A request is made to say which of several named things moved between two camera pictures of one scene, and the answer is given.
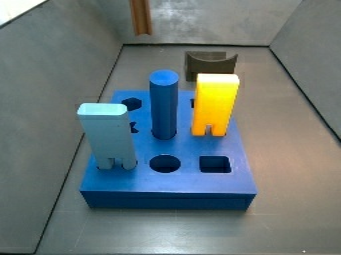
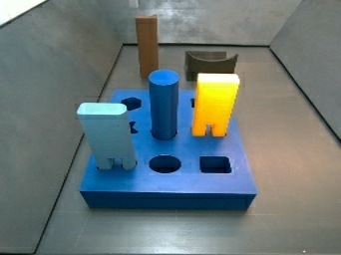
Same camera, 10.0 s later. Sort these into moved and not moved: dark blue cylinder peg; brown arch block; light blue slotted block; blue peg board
Moved: brown arch block
Not moved: blue peg board; dark blue cylinder peg; light blue slotted block
